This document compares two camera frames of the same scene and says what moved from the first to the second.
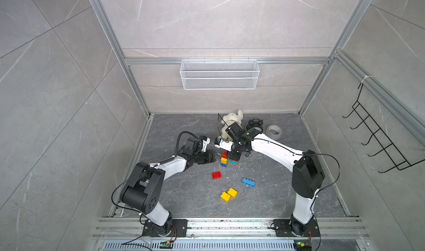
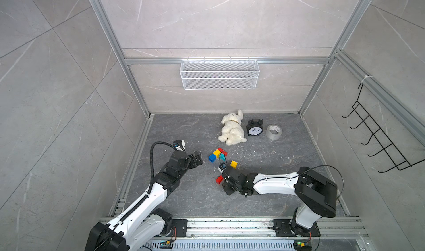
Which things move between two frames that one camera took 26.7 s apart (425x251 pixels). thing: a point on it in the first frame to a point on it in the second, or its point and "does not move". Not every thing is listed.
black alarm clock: [256, 124] does not move
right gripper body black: [236, 151] to [229, 188]
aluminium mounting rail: [130, 228] does not move
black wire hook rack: [396, 157] does not move
